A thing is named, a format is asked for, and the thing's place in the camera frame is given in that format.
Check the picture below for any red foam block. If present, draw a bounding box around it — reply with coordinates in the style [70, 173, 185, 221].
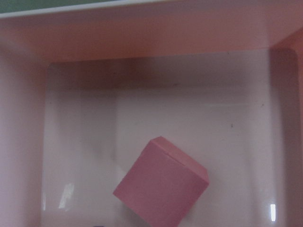
[113, 136, 209, 227]

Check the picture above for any pink plastic bin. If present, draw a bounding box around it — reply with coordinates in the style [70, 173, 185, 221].
[0, 0, 303, 227]

